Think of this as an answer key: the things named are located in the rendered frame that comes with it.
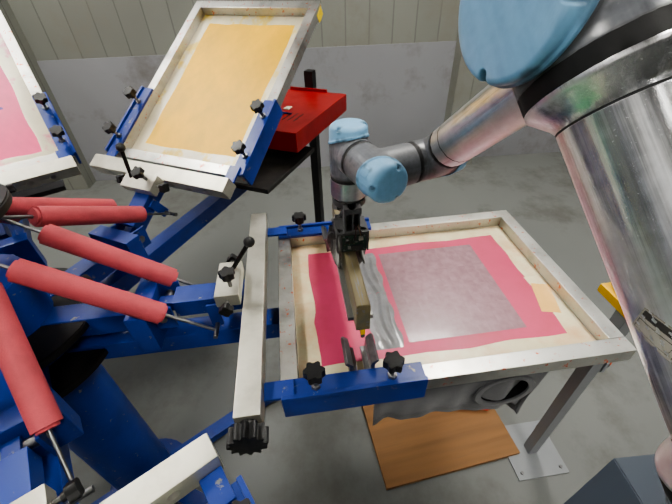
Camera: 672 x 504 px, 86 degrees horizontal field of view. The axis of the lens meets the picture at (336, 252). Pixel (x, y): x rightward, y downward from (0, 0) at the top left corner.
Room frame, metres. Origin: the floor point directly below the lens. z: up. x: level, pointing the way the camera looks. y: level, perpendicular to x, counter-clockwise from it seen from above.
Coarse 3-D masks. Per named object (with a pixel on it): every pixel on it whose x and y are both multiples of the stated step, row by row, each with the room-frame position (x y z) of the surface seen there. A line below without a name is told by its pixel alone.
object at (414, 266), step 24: (456, 240) 0.93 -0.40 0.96; (480, 240) 0.92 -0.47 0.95; (312, 264) 0.83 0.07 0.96; (384, 264) 0.82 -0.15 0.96; (408, 264) 0.82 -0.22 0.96; (432, 264) 0.81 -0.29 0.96; (456, 264) 0.81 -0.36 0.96; (480, 264) 0.81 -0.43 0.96; (504, 264) 0.80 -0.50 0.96; (312, 288) 0.73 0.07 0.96; (336, 288) 0.73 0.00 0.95; (384, 288) 0.72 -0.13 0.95; (408, 288) 0.72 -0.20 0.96
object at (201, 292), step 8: (176, 288) 0.66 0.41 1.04; (184, 288) 0.66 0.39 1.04; (192, 288) 0.66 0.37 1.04; (200, 288) 0.66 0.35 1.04; (208, 288) 0.66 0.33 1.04; (176, 296) 0.63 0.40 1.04; (184, 296) 0.63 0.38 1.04; (192, 296) 0.63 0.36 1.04; (200, 296) 0.63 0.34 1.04; (208, 296) 0.63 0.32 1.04; (176, 304) 0.61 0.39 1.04; (184, 304) 0.61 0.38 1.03; (192, 304) 0.62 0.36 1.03; (200, 304) 0.62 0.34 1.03; (240, 304) 0.63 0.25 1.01; (176, 312) 0.61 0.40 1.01; (184, 312) 0.61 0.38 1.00; (192, 312) 0.61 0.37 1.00; (200, 312) 0.62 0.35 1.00
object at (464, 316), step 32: (448, 288) 0.71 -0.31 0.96; (480, 288) 0.71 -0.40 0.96; (512, 288) 0.70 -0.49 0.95; (320, 320) 0.61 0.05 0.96; (416, 320) 0.60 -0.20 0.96; (448, 320) 0.60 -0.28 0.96; (480, 320) 0.59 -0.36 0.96; (512, 320) 0.59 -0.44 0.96; (544, 320) 0.58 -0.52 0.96; (320, 352) 0.51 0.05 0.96; (384, 352) 0.51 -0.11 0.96; (416, 352) 0.50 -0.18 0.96
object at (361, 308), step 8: (344, 256) 0.65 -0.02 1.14; (352, 256) 0.64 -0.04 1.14; (344, 264) 0.64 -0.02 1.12; (352, 264) 0.61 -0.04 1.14; (344, 272) 0.65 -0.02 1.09; (352, 272) 0.59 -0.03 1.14; (360, 272) 0.59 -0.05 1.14; (352, 280) 0.56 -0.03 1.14; (360, 280) 0.56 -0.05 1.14; (352, 288) 0.54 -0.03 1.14; (360, 288) 0.53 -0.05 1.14; (352, 296) 0.53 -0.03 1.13; (360, 296) 0.51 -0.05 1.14; (352, 304) 0.53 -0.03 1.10; (360, 304) 0.49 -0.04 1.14; (368, 304) 0.49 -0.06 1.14; (360, 312) 0.48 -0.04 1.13; (368, 312) 0.49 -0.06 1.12; (360, 320) 0.48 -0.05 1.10; (368, 320) 0.49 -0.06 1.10; (360, 328) 0.48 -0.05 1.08; (368, 328) 0.49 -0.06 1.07
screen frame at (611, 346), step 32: (384, 224) 0.98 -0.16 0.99; (416, 224) 0.98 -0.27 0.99; (448, 224) 0.98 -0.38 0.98; (480, 224) 1.00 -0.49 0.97; (512, 224) 0.96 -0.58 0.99; (288, 256) 0.83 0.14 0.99; (544, 256) 0.79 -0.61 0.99; (288, 288) 0.70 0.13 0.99; (576, 288) 0.66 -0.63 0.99; (288, 320) 0.59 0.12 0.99; (608, 320) 0.55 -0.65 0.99; (288, 352) 0.49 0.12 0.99; (512, 352) 0.47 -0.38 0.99; (544, 352) 0.47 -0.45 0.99; (576, 352) 0.46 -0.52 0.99; (608, 352) 0.46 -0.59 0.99; (448, 384) 0.42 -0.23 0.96
